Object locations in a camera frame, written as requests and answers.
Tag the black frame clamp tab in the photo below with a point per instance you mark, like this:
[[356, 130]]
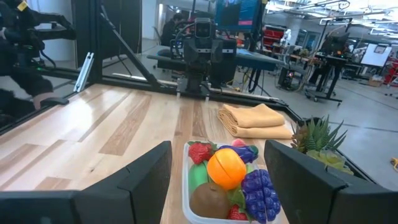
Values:
[[56, 101]]

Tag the white board panel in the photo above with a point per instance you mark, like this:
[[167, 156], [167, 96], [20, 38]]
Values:
[[376, 55]]

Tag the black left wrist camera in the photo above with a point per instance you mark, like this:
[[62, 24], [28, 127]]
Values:
[[203, 29]]

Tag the purple toy eggplant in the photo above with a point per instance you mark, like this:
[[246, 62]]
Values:
[[245, 154]]

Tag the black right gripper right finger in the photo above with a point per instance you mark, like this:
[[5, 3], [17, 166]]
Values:
[[304, 193]]

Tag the cardboard box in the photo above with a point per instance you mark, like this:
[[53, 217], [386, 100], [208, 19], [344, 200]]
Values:
[[375, 82]]

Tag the clear plastic tupperware container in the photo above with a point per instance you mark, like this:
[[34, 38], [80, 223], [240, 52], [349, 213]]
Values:
[[186, 186]]

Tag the silver aluminium extrusion piece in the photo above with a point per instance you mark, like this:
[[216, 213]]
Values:
[[84, 73]]

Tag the computer monitor with blue screen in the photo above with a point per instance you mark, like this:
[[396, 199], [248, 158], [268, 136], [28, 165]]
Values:
[[237, 14]]

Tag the orange toy fruit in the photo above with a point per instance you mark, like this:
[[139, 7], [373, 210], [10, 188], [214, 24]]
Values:
[[226, 169]]

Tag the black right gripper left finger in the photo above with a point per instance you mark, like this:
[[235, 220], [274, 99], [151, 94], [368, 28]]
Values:
[[136, 193]]

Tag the brown toy kiwi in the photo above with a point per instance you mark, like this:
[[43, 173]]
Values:
[[210, 200]]

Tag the red toy strawberry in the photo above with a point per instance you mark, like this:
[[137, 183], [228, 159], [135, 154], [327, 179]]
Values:
[[236, 214], [200, 153]]

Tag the person's hand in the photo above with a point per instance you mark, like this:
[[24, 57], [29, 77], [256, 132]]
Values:
[[43, 99]]

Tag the black standing desk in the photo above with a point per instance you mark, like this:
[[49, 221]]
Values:
[[332, 62]]

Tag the red storage shelf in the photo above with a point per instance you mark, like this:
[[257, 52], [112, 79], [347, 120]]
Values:
[[273, 37]]

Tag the grey desk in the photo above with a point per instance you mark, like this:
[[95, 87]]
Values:
[[255, 60]]

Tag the person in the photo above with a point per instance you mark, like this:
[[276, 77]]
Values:
[[169, 31], [25, 84]]

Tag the potted succulent plant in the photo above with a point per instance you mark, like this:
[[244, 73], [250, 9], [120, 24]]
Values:
[[317, 140]]

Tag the dark green toy fruit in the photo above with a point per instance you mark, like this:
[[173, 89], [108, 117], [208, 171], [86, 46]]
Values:
[[197, 177]]

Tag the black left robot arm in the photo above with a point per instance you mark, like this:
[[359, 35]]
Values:
[[196, 82]]

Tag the purple toy grapes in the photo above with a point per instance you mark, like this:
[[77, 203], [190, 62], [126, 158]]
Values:
[[261, 196]]

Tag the folded orange cloth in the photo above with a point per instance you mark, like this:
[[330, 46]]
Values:
[[252, 119]]

